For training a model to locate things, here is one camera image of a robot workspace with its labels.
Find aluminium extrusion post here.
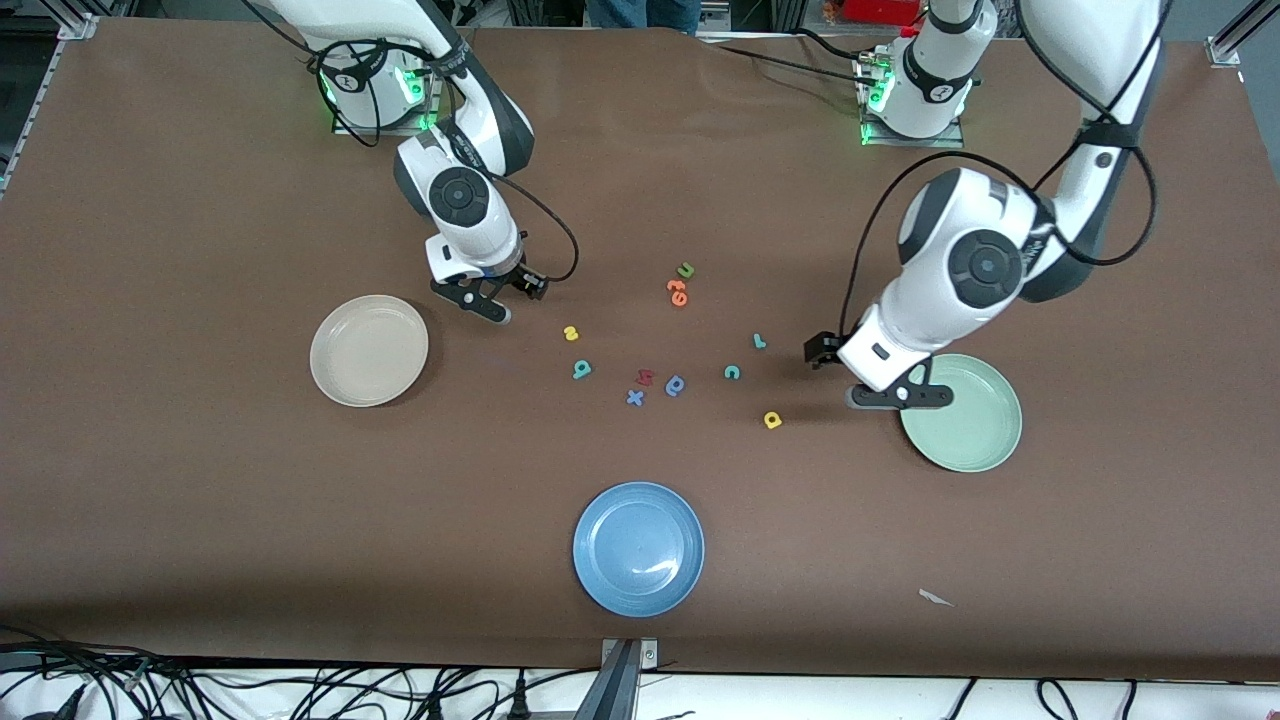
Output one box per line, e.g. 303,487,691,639
575,640,641,720

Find grey floor cable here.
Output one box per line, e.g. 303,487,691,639
0,640,151,691

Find person legs in jeans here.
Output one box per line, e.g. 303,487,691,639
585,0,701,36

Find red box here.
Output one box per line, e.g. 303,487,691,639
840,0,926,26

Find blue round plate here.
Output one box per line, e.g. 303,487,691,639
572,481,706,618

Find short black table cable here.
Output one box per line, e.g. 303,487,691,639
793,28,867,61

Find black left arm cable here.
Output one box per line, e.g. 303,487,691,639
838,0,1171,346

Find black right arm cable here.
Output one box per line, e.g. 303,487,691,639
305,40,581,284

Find beige brown round plate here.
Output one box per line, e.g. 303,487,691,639
309,294,430,408

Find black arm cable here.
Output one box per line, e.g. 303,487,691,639
305,40,581,284
838,0,1171,346

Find long black table cable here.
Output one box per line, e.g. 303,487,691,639
715,44,867,83

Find aluminium frame rail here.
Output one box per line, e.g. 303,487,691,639
1205,0,1280,69
0,12,101,196

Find pale green round plate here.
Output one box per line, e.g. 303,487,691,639
899,353,1024,473

